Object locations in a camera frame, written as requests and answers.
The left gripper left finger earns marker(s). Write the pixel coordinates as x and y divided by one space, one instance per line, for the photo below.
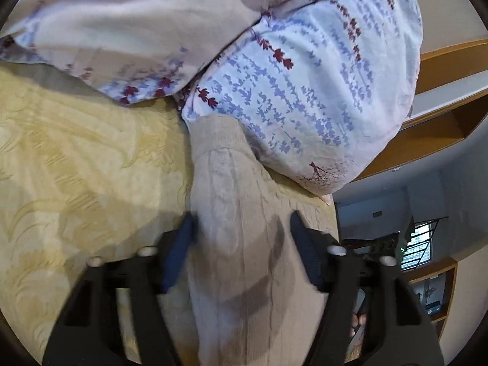
87 330

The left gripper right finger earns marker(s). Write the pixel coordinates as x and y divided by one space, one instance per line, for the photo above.
397 331

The beige cable-knit sweater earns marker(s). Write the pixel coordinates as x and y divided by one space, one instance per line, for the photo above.
250 301

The yellow patterned bedspread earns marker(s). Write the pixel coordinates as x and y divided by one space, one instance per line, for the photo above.
82 176

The floral pillow with tree print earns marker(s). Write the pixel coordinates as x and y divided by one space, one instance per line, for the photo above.
320 86

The pink floral pillow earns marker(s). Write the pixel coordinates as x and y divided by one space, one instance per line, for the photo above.
129 50

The wooden wall shelf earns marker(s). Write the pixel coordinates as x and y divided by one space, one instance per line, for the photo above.
450 102

